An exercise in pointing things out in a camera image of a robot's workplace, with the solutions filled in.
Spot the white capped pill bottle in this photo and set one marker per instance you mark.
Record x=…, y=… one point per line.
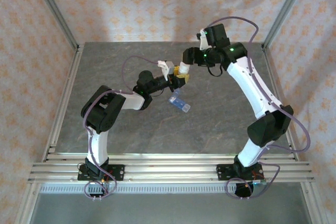
x=185, y=68

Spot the blue weekly pill organizer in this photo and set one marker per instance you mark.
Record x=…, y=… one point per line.
x=179, y=103

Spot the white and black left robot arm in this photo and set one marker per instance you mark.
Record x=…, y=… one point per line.
x=131, y=100

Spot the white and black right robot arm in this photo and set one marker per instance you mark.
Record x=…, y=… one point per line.
x=249, y=85

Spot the grey metal lower panel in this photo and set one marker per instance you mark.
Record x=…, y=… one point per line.
x=168, y=208

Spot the small green circuit board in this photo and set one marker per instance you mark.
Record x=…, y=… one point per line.
x=260, y=182

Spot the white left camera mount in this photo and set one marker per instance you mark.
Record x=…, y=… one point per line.
x=162, y=64

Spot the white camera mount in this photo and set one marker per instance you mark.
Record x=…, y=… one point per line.
x=162, y=64
x=203, y=43

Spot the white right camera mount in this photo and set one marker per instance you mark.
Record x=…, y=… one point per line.
x=203, y=43

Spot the aluminium table side rail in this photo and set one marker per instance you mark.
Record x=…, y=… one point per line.
x=273, y=77
x=63, y=103

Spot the aluminium frame post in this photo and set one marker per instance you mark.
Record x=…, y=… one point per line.
x=56, y=11
x=284, y=11

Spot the aluminium table edge rail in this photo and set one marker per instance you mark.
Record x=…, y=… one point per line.
x=168, y=157

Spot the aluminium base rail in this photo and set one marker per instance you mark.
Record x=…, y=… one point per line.
x=168, y=172

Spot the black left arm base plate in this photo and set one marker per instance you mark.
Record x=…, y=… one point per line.
x=118, y=172

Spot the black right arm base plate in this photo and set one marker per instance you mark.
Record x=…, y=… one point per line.
x=223, y=172

